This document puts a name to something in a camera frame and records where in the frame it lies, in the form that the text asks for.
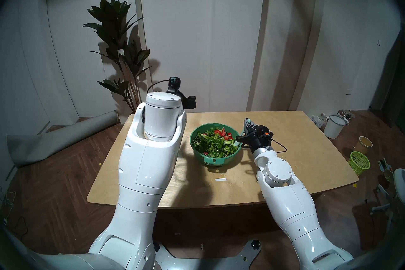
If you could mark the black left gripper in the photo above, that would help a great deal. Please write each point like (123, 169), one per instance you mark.
(175, 89)

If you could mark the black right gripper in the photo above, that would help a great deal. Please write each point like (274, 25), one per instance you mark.
(261, 138)

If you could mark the pale teal spoon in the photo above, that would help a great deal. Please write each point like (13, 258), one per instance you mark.
(236, 142)

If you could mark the chopped lettuce tomato cucumber salad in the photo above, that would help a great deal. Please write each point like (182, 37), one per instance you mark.
(212, 144)

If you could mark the green salad bowl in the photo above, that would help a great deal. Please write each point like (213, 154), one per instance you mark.
(215, 161)

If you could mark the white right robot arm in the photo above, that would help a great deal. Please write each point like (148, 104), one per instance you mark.
(291, 203)

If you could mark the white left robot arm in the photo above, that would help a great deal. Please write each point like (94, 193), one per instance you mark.
(142, 171)

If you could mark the crumpled white trash pile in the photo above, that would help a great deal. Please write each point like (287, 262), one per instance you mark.
(319, 120)

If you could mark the white bucket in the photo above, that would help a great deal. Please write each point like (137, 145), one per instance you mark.
(333, 127)

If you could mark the tall dark green potted plant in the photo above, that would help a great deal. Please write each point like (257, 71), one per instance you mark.
(114, 25)

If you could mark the small mixed clutter pile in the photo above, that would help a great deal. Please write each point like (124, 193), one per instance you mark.
(346, 114)

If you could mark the tan paper cup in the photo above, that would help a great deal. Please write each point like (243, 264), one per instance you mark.
(363, 145)

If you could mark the green mesh basket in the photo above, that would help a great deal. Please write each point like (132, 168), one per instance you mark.
(359, 163)

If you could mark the black base knob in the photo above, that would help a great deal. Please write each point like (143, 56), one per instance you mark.
(157, 247)
(255, 244)

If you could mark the rolled grey mat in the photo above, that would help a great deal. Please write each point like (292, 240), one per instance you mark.
(53, 142)

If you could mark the white office chair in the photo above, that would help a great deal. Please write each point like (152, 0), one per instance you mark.
(398, 180)

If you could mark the grey metal robot base plate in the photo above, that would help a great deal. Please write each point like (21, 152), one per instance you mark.
(208, 263)

